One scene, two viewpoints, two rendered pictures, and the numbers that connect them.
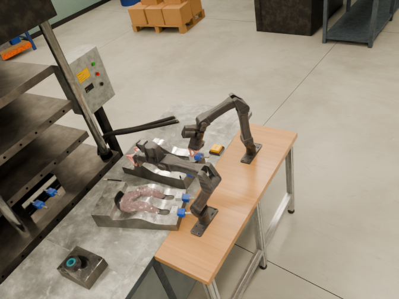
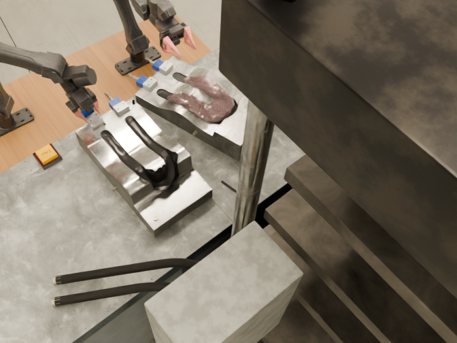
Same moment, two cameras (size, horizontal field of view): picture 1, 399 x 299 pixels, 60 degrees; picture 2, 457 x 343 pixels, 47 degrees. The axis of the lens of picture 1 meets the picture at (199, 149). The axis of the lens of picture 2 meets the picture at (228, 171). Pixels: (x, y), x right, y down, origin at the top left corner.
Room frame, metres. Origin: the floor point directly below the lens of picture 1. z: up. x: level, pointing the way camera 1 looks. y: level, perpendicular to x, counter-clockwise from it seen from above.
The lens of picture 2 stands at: (2.71, 0.71, 2.51)
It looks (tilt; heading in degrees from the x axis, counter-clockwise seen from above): 59 degrees down; 188
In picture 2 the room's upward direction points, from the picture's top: 5 degrees clockwise
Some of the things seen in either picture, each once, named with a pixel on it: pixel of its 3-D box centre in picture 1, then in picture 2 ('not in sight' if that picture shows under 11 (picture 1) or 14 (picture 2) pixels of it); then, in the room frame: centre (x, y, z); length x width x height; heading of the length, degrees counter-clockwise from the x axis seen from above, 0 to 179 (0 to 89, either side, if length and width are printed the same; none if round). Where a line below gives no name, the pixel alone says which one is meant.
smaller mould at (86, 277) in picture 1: (82, 266); not in sight; (1.11, 0.73, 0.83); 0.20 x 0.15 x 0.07; 52
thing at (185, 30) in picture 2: (134, 156); (184, 41); (1.45, 0.34, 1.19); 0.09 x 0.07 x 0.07; 49
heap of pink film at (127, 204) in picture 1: (139, 199); (202, 95); (1.43, 0.40, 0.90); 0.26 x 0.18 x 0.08; 70
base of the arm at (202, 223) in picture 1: (203, 216); (137, 54); (1.24, 0.07, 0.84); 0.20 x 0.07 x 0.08; 139
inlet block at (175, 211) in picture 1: (183, 212); (157, 64); (1.29, 0.17, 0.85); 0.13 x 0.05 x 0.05; 70
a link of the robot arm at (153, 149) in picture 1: (158, 155); (154, 5); (1.35, 0.21, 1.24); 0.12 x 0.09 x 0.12; 49
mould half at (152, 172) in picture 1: (161, 160); (142, 160); (1.76, 0.26, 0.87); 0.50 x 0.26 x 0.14; 52
